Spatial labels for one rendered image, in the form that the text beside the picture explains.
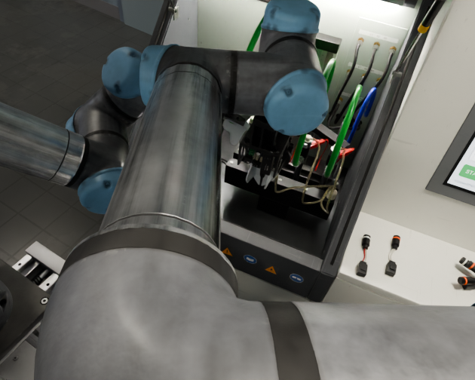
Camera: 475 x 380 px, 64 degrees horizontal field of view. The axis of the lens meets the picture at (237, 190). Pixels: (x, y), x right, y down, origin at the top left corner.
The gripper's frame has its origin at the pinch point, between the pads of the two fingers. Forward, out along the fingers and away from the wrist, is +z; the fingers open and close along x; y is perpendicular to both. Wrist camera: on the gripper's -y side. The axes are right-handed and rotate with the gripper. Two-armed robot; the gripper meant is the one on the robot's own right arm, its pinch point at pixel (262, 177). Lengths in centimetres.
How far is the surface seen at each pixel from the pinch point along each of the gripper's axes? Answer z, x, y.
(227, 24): 1, -33, -57
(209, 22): 2, -39, -57
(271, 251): 29.4, 5.4, -3.3
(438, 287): 26, 47, -10
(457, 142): -0.5, 37.3, -31.3
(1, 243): 124, -132, -7
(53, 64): 124, -220, -153
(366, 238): 24.5, 27.3, -14.8
